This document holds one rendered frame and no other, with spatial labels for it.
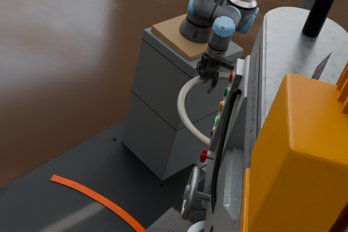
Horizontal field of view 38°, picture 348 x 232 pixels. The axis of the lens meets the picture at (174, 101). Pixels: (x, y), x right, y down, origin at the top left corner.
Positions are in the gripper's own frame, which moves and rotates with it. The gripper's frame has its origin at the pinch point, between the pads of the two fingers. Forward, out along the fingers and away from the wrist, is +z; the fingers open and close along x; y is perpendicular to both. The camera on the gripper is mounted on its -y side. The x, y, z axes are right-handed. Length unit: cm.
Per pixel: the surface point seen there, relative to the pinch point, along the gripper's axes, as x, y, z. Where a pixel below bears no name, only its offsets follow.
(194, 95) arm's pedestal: -19.5, -6.9, 23.5
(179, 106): 17.5, 22.8, -7.5
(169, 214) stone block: 50, 34, 20
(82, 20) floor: -197, 7, 98
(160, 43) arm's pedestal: -42.0, 8.1, 5.5
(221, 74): 1.3, -4.2, -8.4
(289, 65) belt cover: 87, 43, -88
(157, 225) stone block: 55, 41, 19
